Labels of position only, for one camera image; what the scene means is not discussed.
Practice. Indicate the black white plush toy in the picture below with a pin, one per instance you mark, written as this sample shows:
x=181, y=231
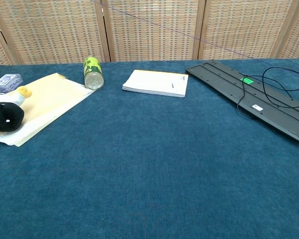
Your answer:
x=5, y=118

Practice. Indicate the black computer keyboard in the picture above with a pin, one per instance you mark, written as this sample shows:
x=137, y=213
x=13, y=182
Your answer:
x=226, y=82

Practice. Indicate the blue table mat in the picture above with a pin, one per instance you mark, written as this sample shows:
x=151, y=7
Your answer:
x=139, y=174

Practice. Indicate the woven folding screen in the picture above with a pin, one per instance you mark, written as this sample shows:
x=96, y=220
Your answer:
x=149, y=37

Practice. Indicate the beige paper folder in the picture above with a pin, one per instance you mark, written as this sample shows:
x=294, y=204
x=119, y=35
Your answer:
x=12, y=137

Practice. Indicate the white notepad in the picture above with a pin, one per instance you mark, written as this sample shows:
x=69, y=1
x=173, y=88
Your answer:
x=154, y=83

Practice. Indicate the green label drink bottle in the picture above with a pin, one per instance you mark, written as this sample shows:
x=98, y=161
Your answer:
x=93, y=74

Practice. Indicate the clear plastic box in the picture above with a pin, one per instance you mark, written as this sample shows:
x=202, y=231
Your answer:
x=6, y=82

